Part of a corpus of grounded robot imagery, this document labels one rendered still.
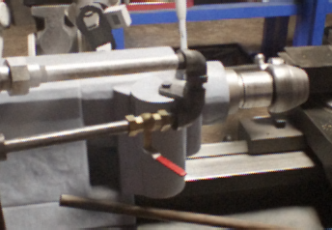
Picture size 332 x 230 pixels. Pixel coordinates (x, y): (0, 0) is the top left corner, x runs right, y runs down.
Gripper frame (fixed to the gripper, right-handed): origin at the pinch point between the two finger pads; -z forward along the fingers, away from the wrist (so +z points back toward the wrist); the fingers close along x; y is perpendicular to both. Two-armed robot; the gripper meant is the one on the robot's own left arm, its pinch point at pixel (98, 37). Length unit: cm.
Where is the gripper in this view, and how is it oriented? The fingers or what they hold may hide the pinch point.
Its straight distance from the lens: 112.8
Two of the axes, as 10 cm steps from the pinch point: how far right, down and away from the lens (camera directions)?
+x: -3.2, -8.0, -5.1
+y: 9.3, -3.7, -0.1
